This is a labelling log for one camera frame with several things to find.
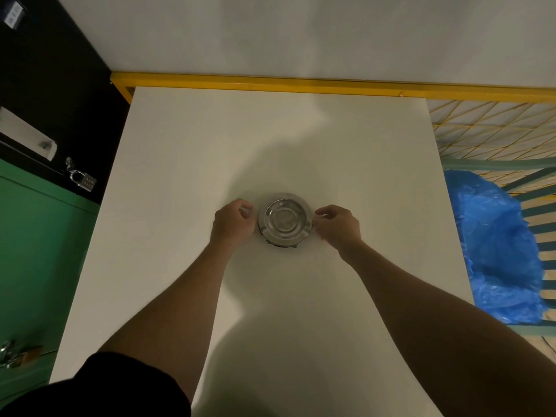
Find person's right hand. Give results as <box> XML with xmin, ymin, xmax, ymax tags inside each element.
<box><xmin>313</xmin><ymin>204</ymin><xmax>364</xmax><ymax>257</ymax></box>

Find person's left hand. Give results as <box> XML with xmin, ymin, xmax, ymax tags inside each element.
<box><xmin>210</xmin><ymin>199</ymin><xmax>257</xmax><ymax>253</ymax></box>

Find person's left forearm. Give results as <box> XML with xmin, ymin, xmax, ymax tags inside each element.
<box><xmin>98</xmin><ymin>241</ymin><xmax>239</xmax><ymax>404</ymax></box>

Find person's right forearm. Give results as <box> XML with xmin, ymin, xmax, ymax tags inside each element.
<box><xmin>337</xmin><ymin>239</ymin><xmax>556</xmax><ymax>417</ymax></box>

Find round silver metal ashtray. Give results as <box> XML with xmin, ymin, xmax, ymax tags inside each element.
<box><xmin>257</xmin><ymin>193</ymin><xmax>314</xmax><ymax>249</ymax></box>

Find silver padlock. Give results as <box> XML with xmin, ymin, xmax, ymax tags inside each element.
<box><xmin>65</xmin><ymin>157</ymin><xmax>97</xmax><ymax>193</ymax></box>

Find blue plastic bag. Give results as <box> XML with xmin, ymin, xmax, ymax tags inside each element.
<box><xmin>443</xmin><ymin>169</ymin><xmax>549</xmax><ymax>325</ymax></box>

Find green metal cabinet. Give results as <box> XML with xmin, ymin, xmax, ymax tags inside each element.
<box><xmin>0</xmin><ymin>158</ymin><xmax>101</xmax><ymax>398</ymax></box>

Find black sleeve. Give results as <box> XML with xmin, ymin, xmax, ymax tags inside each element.
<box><xmin>0</xmin><ymin>352</ymin><xmax>192</xmax><ymax>417</ymax></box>

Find white plastic label holder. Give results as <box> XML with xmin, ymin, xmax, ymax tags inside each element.
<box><xmin>0</xmin><ymin>106</ymin><xmax>58</xmax><ymax>162</ymax></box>

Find black cabinet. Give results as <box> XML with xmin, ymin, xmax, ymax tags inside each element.
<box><xmin>0</xmin><ymin>0</ymin><xmax>131</xmax><ymax>206</ymax></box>

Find brass padlock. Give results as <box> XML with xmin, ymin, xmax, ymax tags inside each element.
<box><xmin>0</xmin><ymin>339</ymin><xmax>44</xmax><ymax>370</ymax></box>

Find white sticker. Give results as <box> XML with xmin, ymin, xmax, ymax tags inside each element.
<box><xmin>3</xmin><ymin>1</ymin><xmax>25</xmax><ymax>30</ymax></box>

